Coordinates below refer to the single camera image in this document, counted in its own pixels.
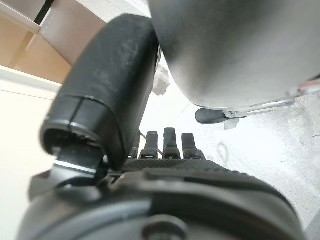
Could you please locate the white crumpled paper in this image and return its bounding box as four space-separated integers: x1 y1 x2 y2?
152 63 171 97

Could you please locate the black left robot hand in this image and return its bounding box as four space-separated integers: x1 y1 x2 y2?
16 13 307 240

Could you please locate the black left robot foot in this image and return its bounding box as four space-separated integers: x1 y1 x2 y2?
194 107 247 125

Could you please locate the grey metal bowl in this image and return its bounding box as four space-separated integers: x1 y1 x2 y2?
147 0 320 111

